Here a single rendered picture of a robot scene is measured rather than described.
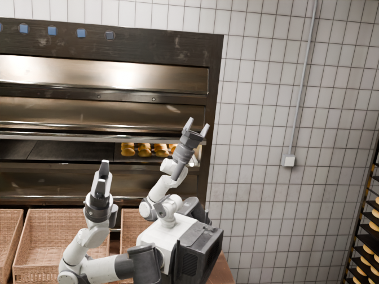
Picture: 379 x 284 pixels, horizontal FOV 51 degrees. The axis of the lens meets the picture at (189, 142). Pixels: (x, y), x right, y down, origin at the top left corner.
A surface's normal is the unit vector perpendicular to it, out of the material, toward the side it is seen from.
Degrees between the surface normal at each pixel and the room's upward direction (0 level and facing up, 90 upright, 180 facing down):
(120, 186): 70
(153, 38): 90
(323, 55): 90
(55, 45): 90
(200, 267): 90
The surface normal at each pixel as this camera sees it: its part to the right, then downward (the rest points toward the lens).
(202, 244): 0.09, -0.94
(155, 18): 0.15, 0.33
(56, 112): 0.18, -0.01
